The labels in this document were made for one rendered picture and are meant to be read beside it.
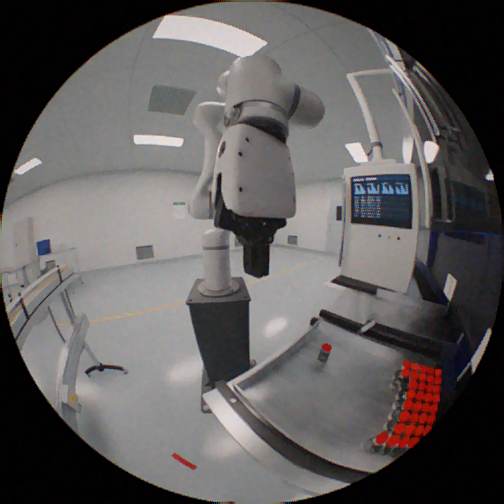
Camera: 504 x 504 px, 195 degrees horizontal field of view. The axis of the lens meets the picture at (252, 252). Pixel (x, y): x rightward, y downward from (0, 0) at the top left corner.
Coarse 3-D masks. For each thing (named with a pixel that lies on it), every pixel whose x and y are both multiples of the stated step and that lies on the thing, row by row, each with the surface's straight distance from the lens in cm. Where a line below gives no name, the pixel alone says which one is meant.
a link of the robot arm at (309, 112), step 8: (224, 80) 39; (224, 88) 39; (304, 88) 28; (304, 96) 26; (312, 96) 27; (304, 104) 26; (312, 104) 26; (320, 104) 28; (296, 112) 25; (304, 112) 26; (312, 112) 26; (320, 112) 27; (288, 120) 26; (296, 120) 26; (304, 120) 26; (312, 120) 27; (320, 120) 28; (296, 128) 29; (304, 128) 28; (312, 128) 29
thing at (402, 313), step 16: (384, 304) 65; (400, 304) 70; (416, 304) 72; (432, 304) 74; (368, 320) 46; (384, 320) 55; (400, 320) 58; (416, 320) 63; (432, 320) 68; (400, 336) 48; (416, 336) 49; (432, 336) 59; (448, 336) 64; (448, 352) 56
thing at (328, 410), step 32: (320, 320) 41; (288, 352) 33; (352, 352) 39; (384, 352) 40; (256, 384) 30; (288, 384) 31; (320, 384) 32; (352, 384) 34; (384, 384) 37; (256, 416) 28; (288, 416) 28; (320, 416) 29; (352, 416) 31; (384, 416) 34; (320, 448) 28; (352, 448) 30
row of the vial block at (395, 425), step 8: (416, 368) 37; (408, 376) 36; (416, 376) 35; (408, 384) 34; (416, 384) 34; (400, 392) 35; (408, 392) 32; (400, 400) 33; (408, 400) 32; (392, 408) 35; (400, 408) 32; (408, 408) 31; (392, 416) 33; (400, 416) 30; (408, 416) 30; (384, 424) 33; (392, 424) 31; (400, 424) 29; (392, 432) 29; (400, 432) 29; (392, 440) 28; (376, 448) 30; (384, 448) 29
